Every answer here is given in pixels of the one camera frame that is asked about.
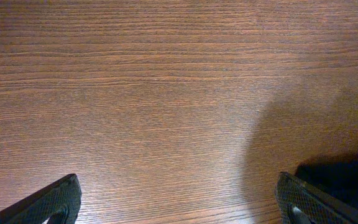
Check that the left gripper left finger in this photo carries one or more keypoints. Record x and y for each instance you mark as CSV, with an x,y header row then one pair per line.
x,y
59,202

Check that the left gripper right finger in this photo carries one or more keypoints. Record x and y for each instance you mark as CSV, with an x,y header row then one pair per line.
x,y
300,202

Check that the black polo shirt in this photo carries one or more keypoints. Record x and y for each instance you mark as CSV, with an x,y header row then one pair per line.
x,y
337,178

